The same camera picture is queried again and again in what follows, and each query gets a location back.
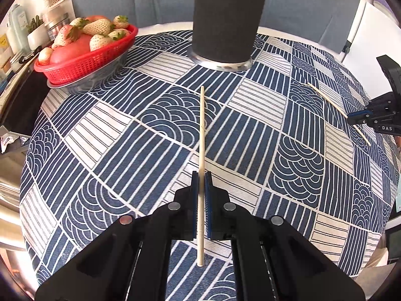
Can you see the small red apple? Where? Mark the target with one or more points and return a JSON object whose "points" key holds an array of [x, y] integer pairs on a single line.
{"points": [[95, 18]]}

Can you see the pile of white strawberries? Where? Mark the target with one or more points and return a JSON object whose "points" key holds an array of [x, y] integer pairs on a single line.
{"points": [[98, 26]]}

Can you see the large red apple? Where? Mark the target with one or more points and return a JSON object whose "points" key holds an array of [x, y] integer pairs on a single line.
{"points": [[70, 50]]}

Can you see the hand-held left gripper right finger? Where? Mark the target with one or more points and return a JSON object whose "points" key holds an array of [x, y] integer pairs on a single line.
{"points": [[209, 200]]}

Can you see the white plastic bottle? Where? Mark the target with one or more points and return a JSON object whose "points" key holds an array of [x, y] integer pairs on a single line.
{"points": [[17, 28]]}

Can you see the thick wooden chopstick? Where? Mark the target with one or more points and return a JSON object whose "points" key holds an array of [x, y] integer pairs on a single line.
{"points": [[202, 131]]}

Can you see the red plastic basket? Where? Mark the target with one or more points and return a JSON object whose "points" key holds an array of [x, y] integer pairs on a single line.
{"points": [[81, 65]]}

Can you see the metal tray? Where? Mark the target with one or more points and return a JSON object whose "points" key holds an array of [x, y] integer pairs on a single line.
{"points": [[91, 83]]}

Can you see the metal lidded jar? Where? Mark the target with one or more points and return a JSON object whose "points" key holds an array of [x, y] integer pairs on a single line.
{"points": [[56, 26]]}

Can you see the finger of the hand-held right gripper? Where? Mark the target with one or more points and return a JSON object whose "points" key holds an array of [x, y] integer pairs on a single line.
{"points": [[360, 117], [385, 103]]}

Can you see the crumpled wrapper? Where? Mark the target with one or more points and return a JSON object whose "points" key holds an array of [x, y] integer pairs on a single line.
{"points": [[12, 141]]}

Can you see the thin wooden chopstick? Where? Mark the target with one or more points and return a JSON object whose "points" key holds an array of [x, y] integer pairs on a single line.
{"points": [[325, 97]]}

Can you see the black cylindrical utensil holder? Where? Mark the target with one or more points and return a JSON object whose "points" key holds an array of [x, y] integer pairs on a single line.
{"points": [[225, 18]]}

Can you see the potted plant in white pot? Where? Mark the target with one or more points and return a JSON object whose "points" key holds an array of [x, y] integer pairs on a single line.
{"points": [[36, 34]]}

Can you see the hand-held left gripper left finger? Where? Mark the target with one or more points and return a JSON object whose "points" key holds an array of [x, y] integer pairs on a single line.
{"points": [[195, 194]]}

